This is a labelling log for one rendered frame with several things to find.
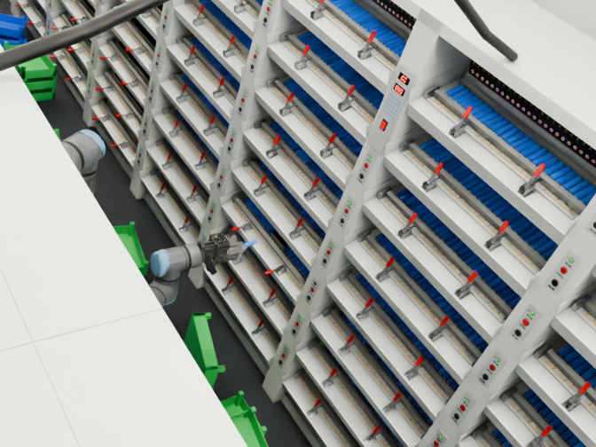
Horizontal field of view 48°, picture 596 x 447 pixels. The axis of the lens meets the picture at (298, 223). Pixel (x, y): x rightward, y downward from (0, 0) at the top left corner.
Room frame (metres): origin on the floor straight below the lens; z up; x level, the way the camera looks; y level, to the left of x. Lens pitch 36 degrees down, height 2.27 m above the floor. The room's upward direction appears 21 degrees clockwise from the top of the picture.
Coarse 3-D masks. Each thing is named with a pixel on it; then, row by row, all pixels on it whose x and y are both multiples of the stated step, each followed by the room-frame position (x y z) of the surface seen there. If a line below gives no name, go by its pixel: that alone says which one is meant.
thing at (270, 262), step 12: (240, 192) 2.38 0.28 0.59; (228, 204) 2.34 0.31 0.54; (228, 216) 2.29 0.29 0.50; (240, 216) 2.28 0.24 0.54; (276, 240) 2.18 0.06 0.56; (264, 252) 2.12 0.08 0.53; (264, 264) 2.09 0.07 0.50; (276, 264) 2.07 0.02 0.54; (276, 276) 2.02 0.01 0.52; (288, 276) 2.03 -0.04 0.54; (288, 288) 1.97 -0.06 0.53; (300, 288) 1.98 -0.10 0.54
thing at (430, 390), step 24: (336, 288) 1.84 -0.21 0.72; (360, 288) 1.84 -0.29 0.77; (360, 312) 1.75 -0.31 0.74; (384, 312) 1.76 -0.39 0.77; (384, 336) 1.69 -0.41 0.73; (408, 336) 1.69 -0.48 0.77; (384, 360) 1.63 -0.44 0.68; (408, 360) 1.61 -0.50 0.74; (432, 360) 1.62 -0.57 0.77; (408, 384) 1.54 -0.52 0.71; (432, 384) 1.54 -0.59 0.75; (456, 384) 1.55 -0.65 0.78; (432, 408) 1.47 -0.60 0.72
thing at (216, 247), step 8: (200, 240) 1.87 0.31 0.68; (208, 240) 1.92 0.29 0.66; (216, 240) 1.90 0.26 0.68; (224, 240) 1.91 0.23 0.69; (200, 248) 1.84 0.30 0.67; (208, 248) 1.86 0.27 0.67; (216, 248) 1.88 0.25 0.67; (224, 248) 1.89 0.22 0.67; (216, 256) 1.87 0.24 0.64; (224, 256) 1.90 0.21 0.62
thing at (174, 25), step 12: (168, 24) 2.81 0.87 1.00; (180, 24) 2.84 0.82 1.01; (156, 48) 2.86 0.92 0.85; (168, 60) 2.82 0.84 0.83; (156, 72) 2.83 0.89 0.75; (156, 84) 2.81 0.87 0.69; (156, 96) 2.80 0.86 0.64; (144, 120) 2.85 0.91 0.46; (156, 132) 2.83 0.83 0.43; (144, 144) 2.82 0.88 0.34; (144, 156) 2.81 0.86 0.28; (144, 168) 2.81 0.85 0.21; (132, 180) 2.85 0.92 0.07; (132, 192) 2.84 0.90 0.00; (144, 192) 2.83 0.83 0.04
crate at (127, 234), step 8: (120, 232) 2.49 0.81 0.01; (128, 232) 2.52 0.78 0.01; (136, 232) 2.49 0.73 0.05; (128, 240) 2.47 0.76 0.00; (136, 240) 2.46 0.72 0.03; (128, 248) 2.41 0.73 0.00; (136, 248) 2.43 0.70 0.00; (136, 256) 2.38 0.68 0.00; (144, 256) 2.35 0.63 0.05; (136, 264) 2.33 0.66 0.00; (144, 264) 2.28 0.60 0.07; (144, 272) 2.28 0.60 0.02
